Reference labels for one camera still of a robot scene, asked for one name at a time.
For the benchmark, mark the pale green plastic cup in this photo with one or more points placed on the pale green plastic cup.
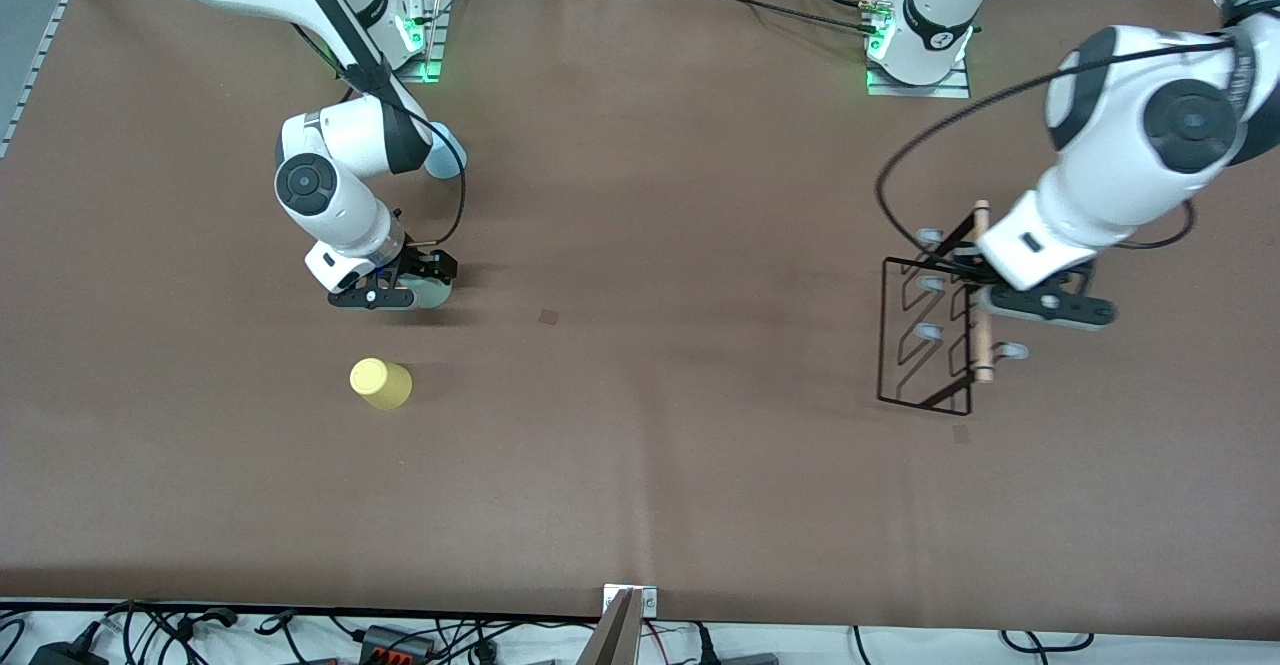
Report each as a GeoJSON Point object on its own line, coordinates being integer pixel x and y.
{"type": "Point", "coordinates": [437, 295]}

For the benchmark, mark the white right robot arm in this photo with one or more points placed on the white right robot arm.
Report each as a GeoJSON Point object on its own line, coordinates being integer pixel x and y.
{"type": "Point", "coordinates": [330, 185]}

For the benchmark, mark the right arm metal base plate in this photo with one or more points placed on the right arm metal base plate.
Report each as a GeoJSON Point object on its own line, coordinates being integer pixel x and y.
{"type": "Point", "coordinates": [432, 55]}

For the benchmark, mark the small metal corner bracket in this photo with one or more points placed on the small metal corner bracket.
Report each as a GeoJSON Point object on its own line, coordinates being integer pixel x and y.
{"type": "Point", "coordinates": [650, 601]}

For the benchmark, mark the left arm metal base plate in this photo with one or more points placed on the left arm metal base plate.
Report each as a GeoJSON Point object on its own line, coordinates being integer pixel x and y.
{"type": "Point", "coordinates": [920, 90]}

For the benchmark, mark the aluminium profile beam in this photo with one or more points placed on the aluminium profile beam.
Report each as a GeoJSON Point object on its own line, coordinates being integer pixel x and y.
{"type": "Point", "coordinates": [612, 640]}

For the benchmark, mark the yellow plastic cup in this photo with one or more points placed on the yellow plastic cup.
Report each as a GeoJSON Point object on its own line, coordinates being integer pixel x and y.
{"type": "Point", "coordinates": [380, 383]}

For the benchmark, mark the slotted aluminium edge rail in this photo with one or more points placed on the slotted aluminium edge rail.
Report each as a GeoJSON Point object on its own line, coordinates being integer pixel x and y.
{"type": "Point", "coordinates": [45, 55]}

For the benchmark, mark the black power adapter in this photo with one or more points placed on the black power adapter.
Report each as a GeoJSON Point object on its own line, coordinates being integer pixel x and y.
{"type": "Point", "coordinates": [65, 655]}

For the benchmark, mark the table cover sheet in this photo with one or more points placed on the table cover sheet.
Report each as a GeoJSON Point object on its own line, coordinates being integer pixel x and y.
{"type": "Point", "coordinates": [700, 465]}

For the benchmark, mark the light blue plastic cup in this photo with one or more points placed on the light blue plastic cup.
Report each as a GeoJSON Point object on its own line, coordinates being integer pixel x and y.
{"type": "Point", "coordinates": [447, 160]}

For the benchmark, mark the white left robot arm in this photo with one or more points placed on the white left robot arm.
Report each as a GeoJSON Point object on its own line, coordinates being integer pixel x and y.
{"type": "Point", "coordinates": [1150, 115]}

